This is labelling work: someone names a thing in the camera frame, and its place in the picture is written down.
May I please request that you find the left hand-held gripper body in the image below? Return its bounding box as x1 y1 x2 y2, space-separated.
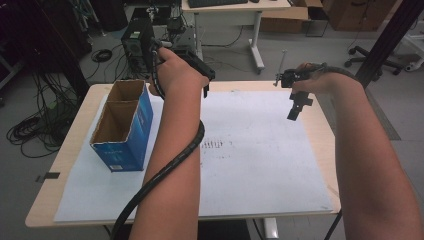
151 38 217 82

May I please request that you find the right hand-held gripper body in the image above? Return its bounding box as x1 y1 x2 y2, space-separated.
279 68 312 89

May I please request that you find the person's left hand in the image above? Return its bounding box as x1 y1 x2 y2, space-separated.
147 47 210 100

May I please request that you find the person's right hand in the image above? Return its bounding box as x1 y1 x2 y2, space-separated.
291 62 365 96

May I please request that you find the thin metal rod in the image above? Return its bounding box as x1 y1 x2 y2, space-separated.
273 49 289 88

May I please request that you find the black computer tower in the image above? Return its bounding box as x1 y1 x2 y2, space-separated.
120 17 157 75

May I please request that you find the brown cardboard box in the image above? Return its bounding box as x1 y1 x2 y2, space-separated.
259 0 324 35

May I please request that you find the white-legged wooden desk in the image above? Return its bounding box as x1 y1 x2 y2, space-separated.
180 0 293 75

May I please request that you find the black keyboard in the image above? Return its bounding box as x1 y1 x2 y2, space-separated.
187 0 250 9

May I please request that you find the black office chair base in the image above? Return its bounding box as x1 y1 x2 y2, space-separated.
343 45 405 76

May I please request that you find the blue cardboard box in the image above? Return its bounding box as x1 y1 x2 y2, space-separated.
89 79 155 173

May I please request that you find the wooden cabinet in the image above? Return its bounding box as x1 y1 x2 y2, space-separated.
321 0 398 33

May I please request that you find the black metal pole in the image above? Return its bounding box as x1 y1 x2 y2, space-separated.
354 0 424 90

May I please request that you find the white table leg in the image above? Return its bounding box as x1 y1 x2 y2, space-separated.
262 217 280 240

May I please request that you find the black tape strip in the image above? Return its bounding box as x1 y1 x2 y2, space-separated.
35 171 61 184

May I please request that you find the black sleeved cable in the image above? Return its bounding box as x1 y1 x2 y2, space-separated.
308 62 359 83

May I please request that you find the small coiled black cable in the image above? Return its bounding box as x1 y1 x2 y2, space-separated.
90 48 114 64

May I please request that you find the tangle of black floor cables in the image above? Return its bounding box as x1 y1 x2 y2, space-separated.
5 71 83 159

